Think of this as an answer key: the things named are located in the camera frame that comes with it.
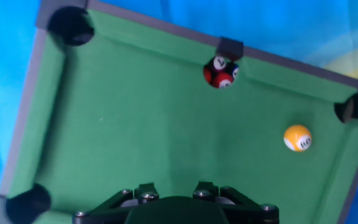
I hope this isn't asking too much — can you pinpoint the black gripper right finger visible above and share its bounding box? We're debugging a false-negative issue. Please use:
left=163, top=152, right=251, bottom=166
left=193, top=182, right=280, bottom=224

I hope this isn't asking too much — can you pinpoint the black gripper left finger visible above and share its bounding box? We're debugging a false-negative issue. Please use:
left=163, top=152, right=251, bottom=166
left=72, top=182, right=160, bottom=224

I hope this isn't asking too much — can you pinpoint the yellow striped pool ball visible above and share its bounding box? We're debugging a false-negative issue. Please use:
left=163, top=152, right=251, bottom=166
left=283, top=124, right=313, bottom=152

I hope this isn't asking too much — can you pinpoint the mini green pool table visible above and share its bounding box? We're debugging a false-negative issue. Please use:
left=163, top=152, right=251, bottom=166
left=0, top=0, right=358, bottom=224

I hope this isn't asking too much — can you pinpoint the red pool ball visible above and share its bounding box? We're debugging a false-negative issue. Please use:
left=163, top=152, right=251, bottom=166
left=203, top=67, right=236, bottom=89

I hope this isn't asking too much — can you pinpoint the navy striped pool ball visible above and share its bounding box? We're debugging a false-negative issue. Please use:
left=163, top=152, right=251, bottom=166
left=227, top=62, right=240, bottom=80

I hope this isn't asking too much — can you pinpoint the blue mountain print cloth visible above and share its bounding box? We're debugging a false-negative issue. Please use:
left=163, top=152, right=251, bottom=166
left=0, top=0, right=358, bottom=224

